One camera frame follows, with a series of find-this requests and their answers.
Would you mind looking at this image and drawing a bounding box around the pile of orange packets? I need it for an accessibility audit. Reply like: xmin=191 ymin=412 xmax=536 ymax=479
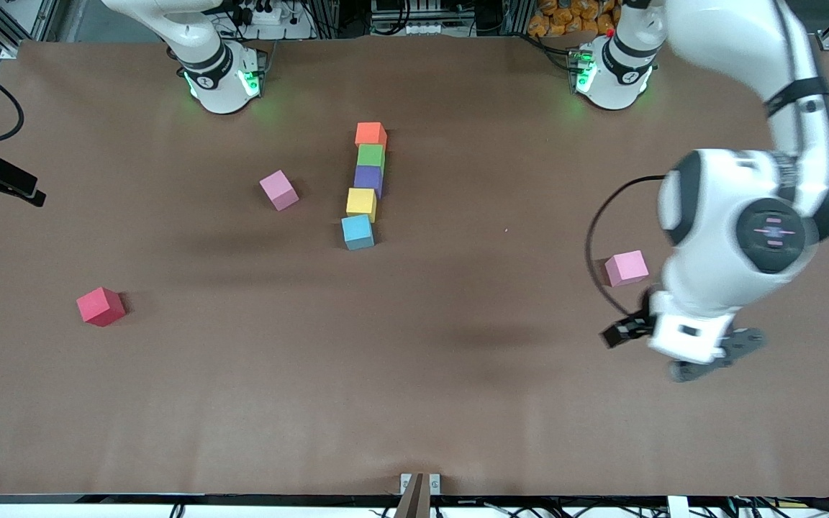
xmin=527 ymin=0 xmax=620 ymax=38

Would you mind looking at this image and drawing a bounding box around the metal bracket with brown pole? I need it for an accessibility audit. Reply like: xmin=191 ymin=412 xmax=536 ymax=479
xmin=399 ymin=473 xmax=441 ymax=518

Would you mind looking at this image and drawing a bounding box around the white power strip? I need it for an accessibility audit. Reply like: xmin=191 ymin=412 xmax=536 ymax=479
xmin=238 ymin=0 xmax=314 ymax=41

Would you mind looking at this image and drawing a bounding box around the green foam cube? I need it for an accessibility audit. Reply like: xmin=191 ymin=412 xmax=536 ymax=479
xmin=356 ymin=144 xmax=387 ymax=172

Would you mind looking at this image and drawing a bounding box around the purple foam cube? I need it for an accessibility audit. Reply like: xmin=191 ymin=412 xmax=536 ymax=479
xmin=353 ymin=165 xmax=385 ymax=199

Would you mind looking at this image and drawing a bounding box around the white socket bar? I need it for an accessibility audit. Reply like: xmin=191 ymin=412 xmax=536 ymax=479
xmin=371 ymin=19 xmax=453 ymax=37

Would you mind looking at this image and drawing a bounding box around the pink foam cube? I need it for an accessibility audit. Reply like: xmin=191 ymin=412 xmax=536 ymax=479
xmin=259 ymin=170 xmax=300 ymax=212
xmin=604 ymin=250 xmax=650 ymax=288

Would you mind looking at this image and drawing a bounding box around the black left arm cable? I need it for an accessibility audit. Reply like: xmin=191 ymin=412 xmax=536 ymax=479
xmin=585 ymin=175 xmax=669 ymax=319

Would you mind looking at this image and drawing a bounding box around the blue foam cube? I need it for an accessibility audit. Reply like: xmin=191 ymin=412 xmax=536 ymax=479
xmin=341 ymin=214 xmax=376 ymax=251

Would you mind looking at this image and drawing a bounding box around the yellow foam cube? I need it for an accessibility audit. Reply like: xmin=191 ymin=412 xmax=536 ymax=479
xmin=345 ymin=188 xmax=379 ymax=223

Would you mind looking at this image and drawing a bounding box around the orange foam cube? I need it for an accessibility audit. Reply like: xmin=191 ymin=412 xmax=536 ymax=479
xmin=355 ymin=122 xmax=389 ymax=150

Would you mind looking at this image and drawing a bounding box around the red foam cube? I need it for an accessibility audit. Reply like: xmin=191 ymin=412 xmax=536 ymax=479
xmin=76 ymin=287 xmax=127 ymax=328

